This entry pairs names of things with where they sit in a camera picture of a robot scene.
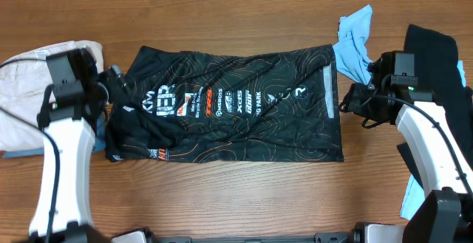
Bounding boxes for black printed cycling jersey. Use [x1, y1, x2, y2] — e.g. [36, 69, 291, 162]
[106, 45, 344, 163]

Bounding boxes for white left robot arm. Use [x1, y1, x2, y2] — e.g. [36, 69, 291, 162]
[28, 66, 125, 242]

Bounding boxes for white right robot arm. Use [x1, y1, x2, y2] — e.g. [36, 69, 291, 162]
[340, 83, 472, 242]

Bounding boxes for light blue shirt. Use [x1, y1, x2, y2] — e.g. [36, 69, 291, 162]
[332, 4, 466, 222]

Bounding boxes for blue denim jeans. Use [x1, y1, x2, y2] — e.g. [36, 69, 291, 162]
[2, 113, 108, 160]

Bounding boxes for plain black garment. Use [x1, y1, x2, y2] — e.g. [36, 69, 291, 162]
[396, 24, 472, 194]

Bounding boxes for beige folded trousers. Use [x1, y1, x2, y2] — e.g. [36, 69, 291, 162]
[1, 40, 103, 157]

